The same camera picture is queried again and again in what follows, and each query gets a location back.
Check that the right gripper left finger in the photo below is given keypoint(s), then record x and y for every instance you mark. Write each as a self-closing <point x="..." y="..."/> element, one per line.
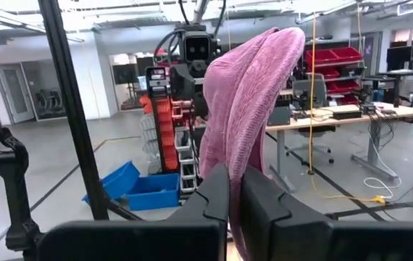
<point x="213" y="199"/>

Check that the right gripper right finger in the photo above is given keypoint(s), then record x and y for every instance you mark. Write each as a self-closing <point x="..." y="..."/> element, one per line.
<point x="264" y="217"/>

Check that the maroon baseball cap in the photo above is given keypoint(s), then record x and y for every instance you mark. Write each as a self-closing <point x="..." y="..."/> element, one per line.
<point x="250" y="108"/>

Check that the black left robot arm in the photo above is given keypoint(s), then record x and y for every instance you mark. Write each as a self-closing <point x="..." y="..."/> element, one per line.
<point x="14" y="195"/>

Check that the white small bin stack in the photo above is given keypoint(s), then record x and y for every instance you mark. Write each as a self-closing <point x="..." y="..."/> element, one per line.
<point x="186" y="170"/>

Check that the blue plastic bin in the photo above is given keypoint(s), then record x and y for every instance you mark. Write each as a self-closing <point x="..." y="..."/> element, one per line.
<point x="155" y="195"/>
<point x="119" y="179"/>

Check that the black monitor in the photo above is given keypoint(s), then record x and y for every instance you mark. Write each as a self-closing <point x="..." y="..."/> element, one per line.
<point x="398" y="58"/>
<point x="125" y="74"/>

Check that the wooden top office desk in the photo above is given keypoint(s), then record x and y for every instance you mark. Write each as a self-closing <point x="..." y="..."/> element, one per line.
<point x="300" y="123"/>

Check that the grey office chair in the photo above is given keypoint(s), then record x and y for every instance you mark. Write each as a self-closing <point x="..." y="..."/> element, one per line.
<point x="306" y="90"/>

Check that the flat black box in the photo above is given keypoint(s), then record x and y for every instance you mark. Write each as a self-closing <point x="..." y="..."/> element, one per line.
<point x="347" y="115"/>

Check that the red bin shelf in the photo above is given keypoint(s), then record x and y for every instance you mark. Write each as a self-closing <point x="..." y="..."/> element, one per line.
<point x="337" y="56"/>

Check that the white glass door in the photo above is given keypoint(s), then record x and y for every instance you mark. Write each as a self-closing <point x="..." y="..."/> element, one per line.
<point x="14" y="94"/>

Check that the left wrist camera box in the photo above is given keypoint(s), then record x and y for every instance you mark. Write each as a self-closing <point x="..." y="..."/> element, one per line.
<point x="197" y="49"/>

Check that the black metal rig frame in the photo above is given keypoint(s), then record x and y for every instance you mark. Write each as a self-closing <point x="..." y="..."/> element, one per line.
<point x="72" y="108"/>

